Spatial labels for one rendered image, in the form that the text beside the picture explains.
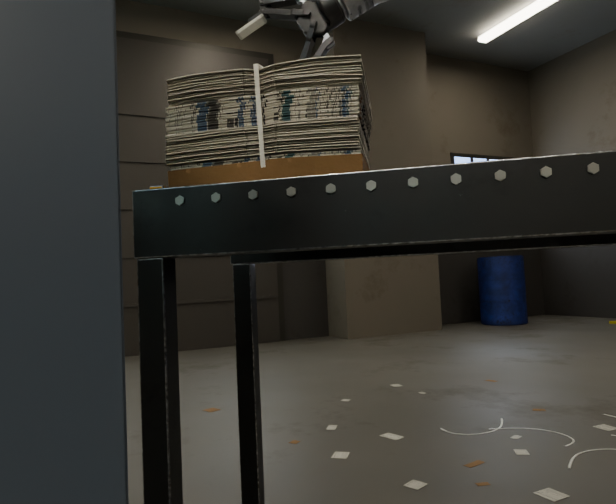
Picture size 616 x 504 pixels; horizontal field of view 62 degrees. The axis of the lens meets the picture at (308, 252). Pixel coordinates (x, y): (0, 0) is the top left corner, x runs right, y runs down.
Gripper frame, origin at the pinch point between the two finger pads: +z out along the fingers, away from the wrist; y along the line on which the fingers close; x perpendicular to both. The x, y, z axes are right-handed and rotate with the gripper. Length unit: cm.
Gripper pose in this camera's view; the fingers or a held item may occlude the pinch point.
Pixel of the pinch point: (257, 58)
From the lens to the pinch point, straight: 118.3
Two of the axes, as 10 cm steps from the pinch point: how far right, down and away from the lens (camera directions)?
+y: 5.0, 8.6, -1.4
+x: 1.9, 0.4, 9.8
